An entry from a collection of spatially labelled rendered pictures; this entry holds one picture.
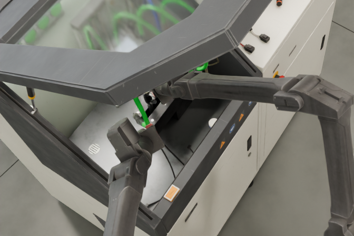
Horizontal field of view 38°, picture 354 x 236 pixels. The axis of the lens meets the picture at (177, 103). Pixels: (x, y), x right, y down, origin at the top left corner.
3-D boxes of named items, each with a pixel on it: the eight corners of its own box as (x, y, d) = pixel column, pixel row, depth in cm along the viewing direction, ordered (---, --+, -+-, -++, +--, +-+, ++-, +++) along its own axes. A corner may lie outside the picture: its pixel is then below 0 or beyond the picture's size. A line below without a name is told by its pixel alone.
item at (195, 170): (168, 234, 179) (161, 219, 165) (158, 227, 180) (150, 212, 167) (257, 103, 202) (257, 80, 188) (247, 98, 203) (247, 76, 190)
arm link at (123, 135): (115, 189, 118) (143, 177, 114) (86, 150, 116) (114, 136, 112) (134, 162, 129) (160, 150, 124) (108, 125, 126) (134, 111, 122)
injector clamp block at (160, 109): (160, 144, 193) (154, 125, 180) (139, 132, 197) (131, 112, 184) (209, 79, 206) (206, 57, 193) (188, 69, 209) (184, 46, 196)
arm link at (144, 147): (136, 177, 121) (156, 164, 121) (120, 154, 120) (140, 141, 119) (138, 166, 128) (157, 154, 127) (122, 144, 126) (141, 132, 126)
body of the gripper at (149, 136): (119, 142, 133) (116, 151, 126) (153, 124, 132) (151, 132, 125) (131, 163, 134) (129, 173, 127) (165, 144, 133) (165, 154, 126)
